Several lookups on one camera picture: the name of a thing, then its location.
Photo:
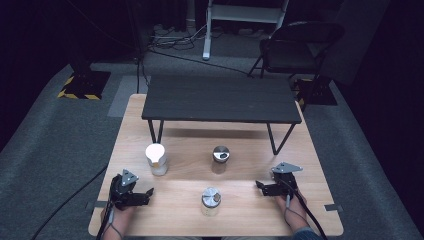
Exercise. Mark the white metal stand frame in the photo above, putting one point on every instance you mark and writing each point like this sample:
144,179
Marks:
245,13

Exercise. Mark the person's right hand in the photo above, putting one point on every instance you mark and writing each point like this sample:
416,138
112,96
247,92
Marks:
296,213

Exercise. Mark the white-lidded glass jar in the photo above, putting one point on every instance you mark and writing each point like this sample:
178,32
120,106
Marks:
156,156

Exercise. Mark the grey tape strip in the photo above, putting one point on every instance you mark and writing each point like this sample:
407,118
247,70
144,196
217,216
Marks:
101,204
333,207

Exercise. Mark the black striped stand base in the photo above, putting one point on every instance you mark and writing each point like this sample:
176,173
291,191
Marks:
318,93
88,85

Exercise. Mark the black shelf with metal legs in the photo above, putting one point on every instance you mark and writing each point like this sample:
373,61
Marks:
220,98

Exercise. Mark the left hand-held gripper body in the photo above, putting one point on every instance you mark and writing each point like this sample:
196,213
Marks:
121,193

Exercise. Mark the yellow spice jar metal lid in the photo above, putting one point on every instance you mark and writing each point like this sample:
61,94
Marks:
211,200

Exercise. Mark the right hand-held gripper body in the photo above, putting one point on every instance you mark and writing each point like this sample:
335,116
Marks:
287,181

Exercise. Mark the black folding chair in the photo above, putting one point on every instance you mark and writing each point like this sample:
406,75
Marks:
300,43

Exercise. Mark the person's left hand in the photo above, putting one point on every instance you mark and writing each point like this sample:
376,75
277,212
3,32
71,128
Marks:
120,221

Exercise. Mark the grey fabric panel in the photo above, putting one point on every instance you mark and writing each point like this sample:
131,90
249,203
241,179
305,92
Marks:
356,40

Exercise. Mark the brown spice jar metal lid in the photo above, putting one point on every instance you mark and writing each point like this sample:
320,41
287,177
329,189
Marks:
221,155

